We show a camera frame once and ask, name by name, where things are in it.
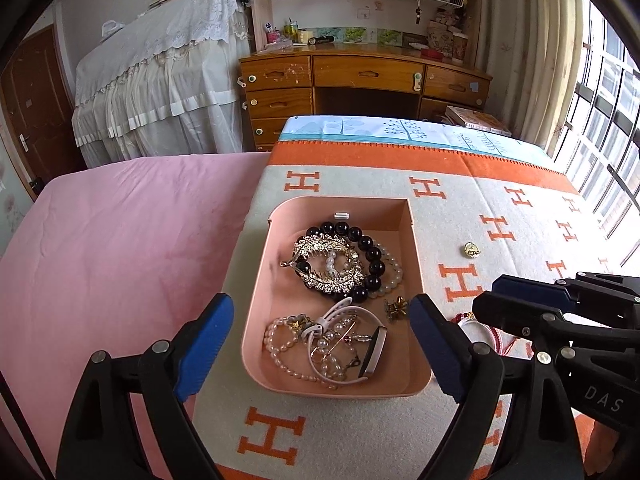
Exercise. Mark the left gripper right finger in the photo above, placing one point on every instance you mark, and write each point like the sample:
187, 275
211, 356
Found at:
443, 343

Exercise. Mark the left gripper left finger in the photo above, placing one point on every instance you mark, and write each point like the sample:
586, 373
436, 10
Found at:
198, 343

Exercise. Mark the small gold flower brooch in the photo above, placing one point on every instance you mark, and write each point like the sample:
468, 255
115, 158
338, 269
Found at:
397, 309

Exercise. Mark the pink jewelry box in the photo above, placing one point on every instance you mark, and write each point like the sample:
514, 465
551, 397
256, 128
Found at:
335, 299

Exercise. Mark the pink bed sheet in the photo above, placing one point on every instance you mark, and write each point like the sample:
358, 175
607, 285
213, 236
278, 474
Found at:
114, 258

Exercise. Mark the orange H pattern blanket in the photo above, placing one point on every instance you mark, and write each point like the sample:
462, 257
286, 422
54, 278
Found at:
452, 222

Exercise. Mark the window with metal bars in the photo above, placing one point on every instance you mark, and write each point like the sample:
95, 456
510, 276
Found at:
599, 143

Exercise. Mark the blue white patterned sheet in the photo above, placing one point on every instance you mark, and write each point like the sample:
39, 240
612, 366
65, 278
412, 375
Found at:
408, 132

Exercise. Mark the stack of books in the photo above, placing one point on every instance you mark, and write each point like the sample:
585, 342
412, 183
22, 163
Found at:
473, 119

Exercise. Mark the white lace covered piano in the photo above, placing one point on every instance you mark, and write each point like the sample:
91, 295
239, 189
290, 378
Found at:
165, 84

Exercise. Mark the wooden desk with drawers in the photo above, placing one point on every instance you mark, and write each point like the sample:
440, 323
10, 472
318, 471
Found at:
352, 80

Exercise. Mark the brown wooden door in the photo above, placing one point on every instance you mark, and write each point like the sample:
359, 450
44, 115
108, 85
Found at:
38, 110

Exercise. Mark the beige curtain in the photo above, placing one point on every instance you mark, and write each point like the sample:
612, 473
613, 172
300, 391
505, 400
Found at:
531, 49

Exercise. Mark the wooden bookshelf with books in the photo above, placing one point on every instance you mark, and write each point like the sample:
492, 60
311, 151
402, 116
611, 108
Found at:
451, 24

